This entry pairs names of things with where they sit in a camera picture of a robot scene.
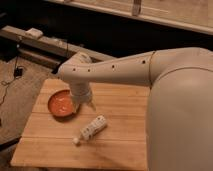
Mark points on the wooden shelf edge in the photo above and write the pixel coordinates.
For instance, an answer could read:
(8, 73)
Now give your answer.
(193, 15)

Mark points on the orange ceramic bowl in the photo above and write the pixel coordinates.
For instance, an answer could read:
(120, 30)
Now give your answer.
(60, 104)

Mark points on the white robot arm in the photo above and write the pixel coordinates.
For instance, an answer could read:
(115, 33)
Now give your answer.
(179, 121)

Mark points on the black power adapter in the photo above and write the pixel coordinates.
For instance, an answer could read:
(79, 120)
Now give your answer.
(18, 72)

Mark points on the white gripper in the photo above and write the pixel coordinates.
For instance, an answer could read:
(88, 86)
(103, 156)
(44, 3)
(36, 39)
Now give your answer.
(81, 93)

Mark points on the white plastic bottle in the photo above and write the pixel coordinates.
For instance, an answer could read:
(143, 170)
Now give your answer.
(91, 129)

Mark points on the wooden board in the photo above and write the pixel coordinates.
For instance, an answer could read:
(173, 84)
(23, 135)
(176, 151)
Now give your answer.
(109, 136)

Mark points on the long grey metal rail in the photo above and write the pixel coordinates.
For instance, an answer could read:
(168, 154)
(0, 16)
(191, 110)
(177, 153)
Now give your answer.
(46, 51)

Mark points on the small white box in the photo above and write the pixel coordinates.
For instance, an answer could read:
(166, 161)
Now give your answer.
(35, 33)

